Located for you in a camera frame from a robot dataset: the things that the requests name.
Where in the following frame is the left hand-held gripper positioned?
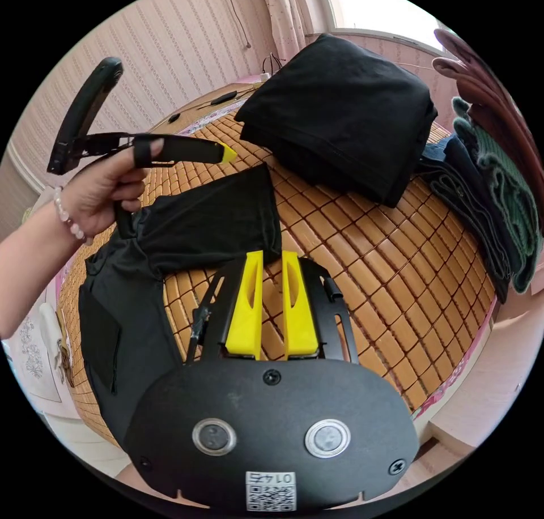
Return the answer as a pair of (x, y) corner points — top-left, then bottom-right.
(75, 132), (238, 240)

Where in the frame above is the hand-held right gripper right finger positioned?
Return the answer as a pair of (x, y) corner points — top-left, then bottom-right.
(282, 250), (319, 359)

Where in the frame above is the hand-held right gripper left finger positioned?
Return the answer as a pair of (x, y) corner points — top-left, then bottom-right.
(224, 250), (265, 359)

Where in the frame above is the black t-shirt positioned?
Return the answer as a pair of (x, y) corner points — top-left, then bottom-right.
(78, 161), (284, 448)

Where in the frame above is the person's left forearm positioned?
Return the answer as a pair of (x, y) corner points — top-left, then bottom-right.
(0, 186), (95, 341)

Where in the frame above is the person's left hand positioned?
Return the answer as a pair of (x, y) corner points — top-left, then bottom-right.
(56, 138), (165, 243)

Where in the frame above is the pile of black clothes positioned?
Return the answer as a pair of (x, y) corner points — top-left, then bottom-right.
(234, 33), (439, 209)

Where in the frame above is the pink dotted curtain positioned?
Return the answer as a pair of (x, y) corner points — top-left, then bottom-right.
(254, 0), (337, 55)

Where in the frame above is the window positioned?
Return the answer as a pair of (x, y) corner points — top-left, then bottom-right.
(316, 0), (448, 57)

